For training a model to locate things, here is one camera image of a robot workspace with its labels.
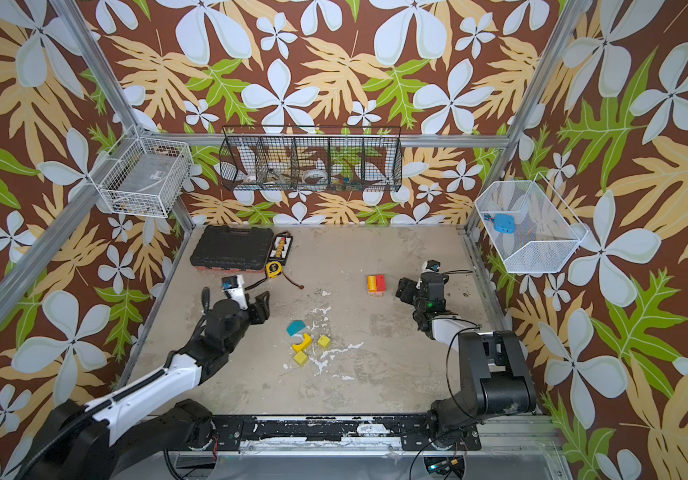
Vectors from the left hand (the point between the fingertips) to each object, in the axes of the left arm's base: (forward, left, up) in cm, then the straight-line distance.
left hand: (256, 291), depth 84 cm
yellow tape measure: (+17, 0, -13) cm, 22 cm away
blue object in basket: (+17, -72, +11) cm, 75 cm away
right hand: (+8, -46, -6) cm, 47 cm away
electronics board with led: (-39, -50, -19) cm, 66 cm away
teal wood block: (-4, -10, -14) cm, 18 cm away
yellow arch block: (-10, -13, -13) cm, 21 cm away
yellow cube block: (-14, -13, -13) cm, 23 cm away
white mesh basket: (+14, -76, +14) cm, 79 cm away
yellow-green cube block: (-10, -19, -13) cm, 25 cm away
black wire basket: (+42, -13, +16) cm, 47 cm away
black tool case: (+25, +13, -11) cm, 30 cm away
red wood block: (+10, -37, -10) cm, 40 cm away
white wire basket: (+28, +34, +19) cm, 48 cm away
